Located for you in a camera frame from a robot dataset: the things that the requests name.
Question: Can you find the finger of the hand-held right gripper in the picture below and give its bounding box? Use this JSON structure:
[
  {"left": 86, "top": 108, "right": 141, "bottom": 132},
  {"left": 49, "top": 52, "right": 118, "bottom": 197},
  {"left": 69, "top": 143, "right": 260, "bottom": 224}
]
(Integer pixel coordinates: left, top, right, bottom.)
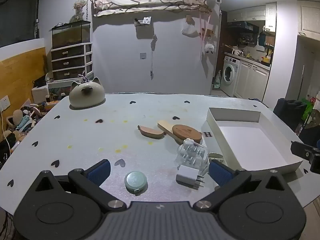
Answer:
[{"left": 290, "top": 141, "right": 320, "bottom": 174}]

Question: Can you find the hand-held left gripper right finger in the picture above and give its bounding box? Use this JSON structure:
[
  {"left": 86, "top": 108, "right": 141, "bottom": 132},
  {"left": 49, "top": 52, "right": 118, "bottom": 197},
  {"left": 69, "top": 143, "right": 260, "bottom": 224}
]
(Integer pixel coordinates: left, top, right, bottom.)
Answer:
[{"left": 192, "top": 160, "right": 292, "bottom": 212}]

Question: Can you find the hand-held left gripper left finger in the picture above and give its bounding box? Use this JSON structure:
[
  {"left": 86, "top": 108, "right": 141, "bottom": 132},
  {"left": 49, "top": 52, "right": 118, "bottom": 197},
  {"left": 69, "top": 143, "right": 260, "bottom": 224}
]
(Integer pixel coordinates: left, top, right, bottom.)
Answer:
[{"left": 24, "top": 159, "right": 127, "bottom": 213}]

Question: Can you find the white oval plastic holder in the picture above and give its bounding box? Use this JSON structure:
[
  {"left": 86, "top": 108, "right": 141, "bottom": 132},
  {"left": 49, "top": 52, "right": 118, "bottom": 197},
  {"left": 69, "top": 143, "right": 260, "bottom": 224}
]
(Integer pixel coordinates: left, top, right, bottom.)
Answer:
[{"left": 208, "top": 152, "right": 225, "bottom": 165}]

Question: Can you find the clear plastic case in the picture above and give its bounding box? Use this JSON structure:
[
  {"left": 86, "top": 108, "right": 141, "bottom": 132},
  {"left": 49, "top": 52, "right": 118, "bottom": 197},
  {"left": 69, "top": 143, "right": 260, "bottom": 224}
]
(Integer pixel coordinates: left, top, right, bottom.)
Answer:
[{"left": 177, "top": 138, "right": 209, "bottom": 176}]

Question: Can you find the pale green round lid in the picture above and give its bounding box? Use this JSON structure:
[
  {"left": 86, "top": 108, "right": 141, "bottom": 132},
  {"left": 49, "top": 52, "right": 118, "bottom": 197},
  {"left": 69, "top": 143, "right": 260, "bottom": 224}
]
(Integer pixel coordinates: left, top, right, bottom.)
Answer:
[{"left": 124, "top": 171, "right": 147, "bottom": 194}]

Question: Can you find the white cardboard box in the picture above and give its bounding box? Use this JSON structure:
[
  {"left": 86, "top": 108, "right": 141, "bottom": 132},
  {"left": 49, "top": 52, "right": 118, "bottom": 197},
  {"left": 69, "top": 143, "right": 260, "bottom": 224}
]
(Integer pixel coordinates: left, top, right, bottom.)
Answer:
[{"left": 201, "top": 107, "right": 303, "bottom": 175}]

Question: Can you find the half-round wooden piece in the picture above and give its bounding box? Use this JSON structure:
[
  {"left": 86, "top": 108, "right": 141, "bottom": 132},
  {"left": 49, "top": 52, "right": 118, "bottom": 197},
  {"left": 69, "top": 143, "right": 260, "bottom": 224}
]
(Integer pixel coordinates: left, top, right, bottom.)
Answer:
[{"left": 137, "top": 125, "right": 165, "bottom": 139}]

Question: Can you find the light wooden paddle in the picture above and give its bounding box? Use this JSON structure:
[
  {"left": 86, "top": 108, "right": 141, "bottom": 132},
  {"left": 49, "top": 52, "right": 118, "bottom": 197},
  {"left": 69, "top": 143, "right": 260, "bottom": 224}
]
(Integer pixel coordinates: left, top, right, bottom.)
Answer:
[{"left": 157, "top": 120, "right": 181, "bottom": 140}]

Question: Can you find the black cloth on chair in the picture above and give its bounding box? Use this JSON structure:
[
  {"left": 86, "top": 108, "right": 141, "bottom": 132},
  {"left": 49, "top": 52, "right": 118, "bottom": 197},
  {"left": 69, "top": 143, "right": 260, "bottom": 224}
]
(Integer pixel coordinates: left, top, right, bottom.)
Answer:
[{"left": 273, "top": 98, "right": 308, "bottom": 131}]

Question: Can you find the green package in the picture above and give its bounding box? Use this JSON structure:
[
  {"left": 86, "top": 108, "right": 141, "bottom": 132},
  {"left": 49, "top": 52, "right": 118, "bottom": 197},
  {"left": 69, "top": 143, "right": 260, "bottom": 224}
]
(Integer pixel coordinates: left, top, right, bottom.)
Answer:
[{"left": 301, "top": 98, "right": 317, "bottom": 121}]

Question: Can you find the white cat figurine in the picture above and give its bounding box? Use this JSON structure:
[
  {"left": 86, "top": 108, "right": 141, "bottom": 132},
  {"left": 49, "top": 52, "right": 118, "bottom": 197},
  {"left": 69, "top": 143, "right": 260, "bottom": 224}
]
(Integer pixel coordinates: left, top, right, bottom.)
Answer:
[{"left": 69, "top": 77, "right": 105, "bottom": 109}]

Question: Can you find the white kitchen base cabinet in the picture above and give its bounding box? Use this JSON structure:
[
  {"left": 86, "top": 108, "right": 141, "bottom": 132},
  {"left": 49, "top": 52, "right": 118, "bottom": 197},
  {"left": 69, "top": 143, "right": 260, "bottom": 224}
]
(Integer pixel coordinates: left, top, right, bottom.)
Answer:
[{"left": 235, "top": 60, "right": 271, "bottom": 103}]

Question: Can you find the pile of toys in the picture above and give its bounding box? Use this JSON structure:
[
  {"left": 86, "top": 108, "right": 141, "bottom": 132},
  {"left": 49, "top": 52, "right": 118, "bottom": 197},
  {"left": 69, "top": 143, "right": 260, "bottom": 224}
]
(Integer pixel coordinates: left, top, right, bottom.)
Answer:
[{"left": 0, "top": 100, "right": 60, "bottom": 165}]

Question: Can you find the green plastic bag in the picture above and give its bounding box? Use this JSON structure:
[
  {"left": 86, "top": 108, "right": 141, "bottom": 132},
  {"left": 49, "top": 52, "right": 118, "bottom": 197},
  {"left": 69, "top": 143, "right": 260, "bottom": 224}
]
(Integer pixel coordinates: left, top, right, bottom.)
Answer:
[{"left": 212, "top": 70, "right": 222, "bottom": 89}]

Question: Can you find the white washing machine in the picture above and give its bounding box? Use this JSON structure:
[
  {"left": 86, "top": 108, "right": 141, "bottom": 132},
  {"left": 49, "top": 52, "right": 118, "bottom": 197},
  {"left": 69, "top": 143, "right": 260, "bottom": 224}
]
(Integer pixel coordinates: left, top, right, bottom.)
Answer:
[{"left": 221, "top": 56, "right": 241, "bottom": 97}]

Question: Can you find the white drawer cabinet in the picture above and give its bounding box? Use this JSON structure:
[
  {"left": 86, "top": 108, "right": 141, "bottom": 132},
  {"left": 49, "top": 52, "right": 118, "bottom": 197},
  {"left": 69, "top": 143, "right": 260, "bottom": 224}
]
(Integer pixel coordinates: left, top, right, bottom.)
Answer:
[{"left": 51, "top": 42, "right": 93, "bottom": 82}]

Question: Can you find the glass fish tank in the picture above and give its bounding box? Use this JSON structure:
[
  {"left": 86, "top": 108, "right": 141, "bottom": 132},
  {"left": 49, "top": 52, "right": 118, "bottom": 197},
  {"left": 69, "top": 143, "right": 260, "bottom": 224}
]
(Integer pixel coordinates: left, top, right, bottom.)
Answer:
[{"left": 52, "top": 20, "right": 91, "bottom": 49}]

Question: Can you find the white plastic bag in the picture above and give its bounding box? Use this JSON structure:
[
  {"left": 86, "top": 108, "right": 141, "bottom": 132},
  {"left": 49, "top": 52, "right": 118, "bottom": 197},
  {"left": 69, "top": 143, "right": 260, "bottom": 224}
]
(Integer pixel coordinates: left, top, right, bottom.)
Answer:
[{"left": 182, "top": 21, "right": 197, "bottom": 37}]

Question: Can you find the dried flower bunch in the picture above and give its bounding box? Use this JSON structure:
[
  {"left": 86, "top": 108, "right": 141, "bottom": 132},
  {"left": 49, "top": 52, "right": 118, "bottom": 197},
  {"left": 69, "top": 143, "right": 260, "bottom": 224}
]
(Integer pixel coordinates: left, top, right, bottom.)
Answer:
[{"left": 73, "top": 0, "right": 88, "bottom": 20}]

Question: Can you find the dark hanging cord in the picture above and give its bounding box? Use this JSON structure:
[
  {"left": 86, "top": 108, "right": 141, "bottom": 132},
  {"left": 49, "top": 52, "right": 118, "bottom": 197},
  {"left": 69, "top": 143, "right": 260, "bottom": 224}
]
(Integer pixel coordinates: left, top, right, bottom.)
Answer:
[{"left": 150, "top": 34, "right": 158, "bottom": 80}]

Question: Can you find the white kitchen wall cabinet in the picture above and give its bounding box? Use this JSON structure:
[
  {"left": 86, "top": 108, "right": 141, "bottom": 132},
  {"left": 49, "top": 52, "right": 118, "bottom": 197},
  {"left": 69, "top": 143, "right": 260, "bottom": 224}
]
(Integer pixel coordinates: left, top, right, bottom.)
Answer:
[{"left": 227, "top": 2, "right": 277, "bottom": 32}]

